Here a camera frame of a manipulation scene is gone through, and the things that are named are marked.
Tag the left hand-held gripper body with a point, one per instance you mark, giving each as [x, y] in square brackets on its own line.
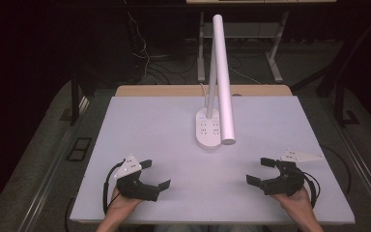
[135, 188]

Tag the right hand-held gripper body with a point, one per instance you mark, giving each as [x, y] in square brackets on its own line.
[286, 182]

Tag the person's left hand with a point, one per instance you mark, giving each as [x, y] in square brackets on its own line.
[124, 203]

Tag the person's right hand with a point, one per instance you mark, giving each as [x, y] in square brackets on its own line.
[298, 199]

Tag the white board table cover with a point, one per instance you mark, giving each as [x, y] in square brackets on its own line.
[190, 187]

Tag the black stand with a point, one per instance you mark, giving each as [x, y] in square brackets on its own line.
[74, 103]
[340, 103]

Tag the white desk lamp with sockets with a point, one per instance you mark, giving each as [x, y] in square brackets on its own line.
[222, 71]

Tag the desk with metal legs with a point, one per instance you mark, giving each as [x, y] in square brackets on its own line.
[272, 58]

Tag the black floor socket frame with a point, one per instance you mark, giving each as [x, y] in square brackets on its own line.
[79, 149]

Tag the metal floor rail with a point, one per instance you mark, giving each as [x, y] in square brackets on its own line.
[365, 174]
[43, 187]

